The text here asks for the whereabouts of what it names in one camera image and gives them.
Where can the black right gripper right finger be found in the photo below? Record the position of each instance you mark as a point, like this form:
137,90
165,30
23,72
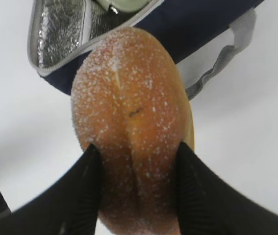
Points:
206,205

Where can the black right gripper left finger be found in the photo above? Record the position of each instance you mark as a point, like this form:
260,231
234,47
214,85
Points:
69,207

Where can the sugared brown bread roll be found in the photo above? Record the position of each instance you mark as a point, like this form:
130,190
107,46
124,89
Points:
135,114

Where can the navy insulated lunch bag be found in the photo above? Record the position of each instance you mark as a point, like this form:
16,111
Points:
62,33

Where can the green lid glass container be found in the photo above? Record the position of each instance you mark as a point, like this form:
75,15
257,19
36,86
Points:
127,6

